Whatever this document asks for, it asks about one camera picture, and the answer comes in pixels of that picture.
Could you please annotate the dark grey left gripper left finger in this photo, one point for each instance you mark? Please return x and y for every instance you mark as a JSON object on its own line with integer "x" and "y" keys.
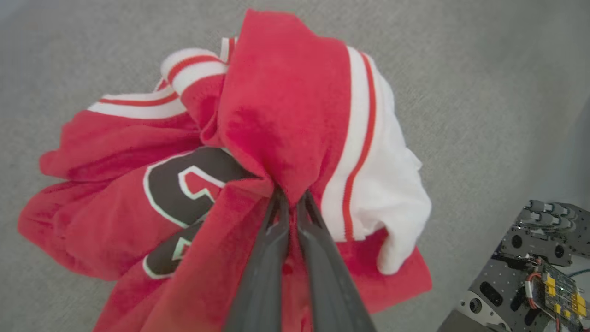
{"x": 260, "y": 276}

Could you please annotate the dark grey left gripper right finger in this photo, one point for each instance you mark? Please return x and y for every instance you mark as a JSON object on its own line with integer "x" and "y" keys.
{"x": 327, "y": 286}

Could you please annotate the red and white jersey garment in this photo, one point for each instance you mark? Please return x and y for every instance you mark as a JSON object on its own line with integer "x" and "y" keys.
{"x": 286, "y": 106}

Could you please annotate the grey perforated robot base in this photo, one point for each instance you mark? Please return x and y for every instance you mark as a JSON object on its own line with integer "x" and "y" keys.
{"x": 516, "y": 286}

